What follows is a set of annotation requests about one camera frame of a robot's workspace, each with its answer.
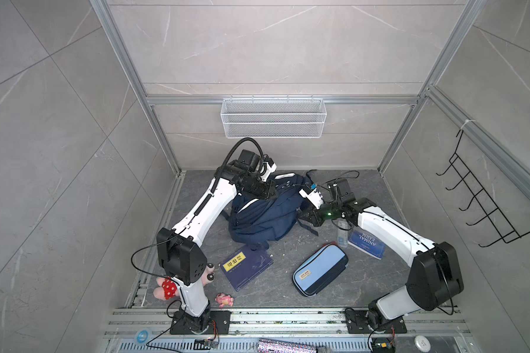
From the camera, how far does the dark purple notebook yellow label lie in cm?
84

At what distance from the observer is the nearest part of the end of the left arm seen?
0.58 m

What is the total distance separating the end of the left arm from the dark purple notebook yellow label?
308 millimetres

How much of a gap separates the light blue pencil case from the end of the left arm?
34 centimetres

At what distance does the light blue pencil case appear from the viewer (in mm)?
790

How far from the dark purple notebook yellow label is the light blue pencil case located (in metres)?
0.13
